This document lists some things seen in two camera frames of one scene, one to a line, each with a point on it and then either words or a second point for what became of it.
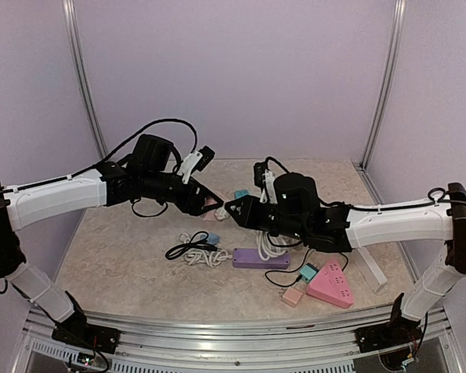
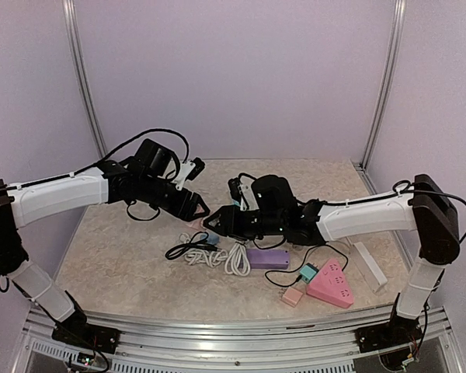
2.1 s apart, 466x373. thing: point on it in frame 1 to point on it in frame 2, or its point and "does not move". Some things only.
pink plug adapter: [290, 297] does not move
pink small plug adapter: [210, 216] to [196, 224]
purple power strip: [250, 258] does not move
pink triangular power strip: [330, 285] does not move
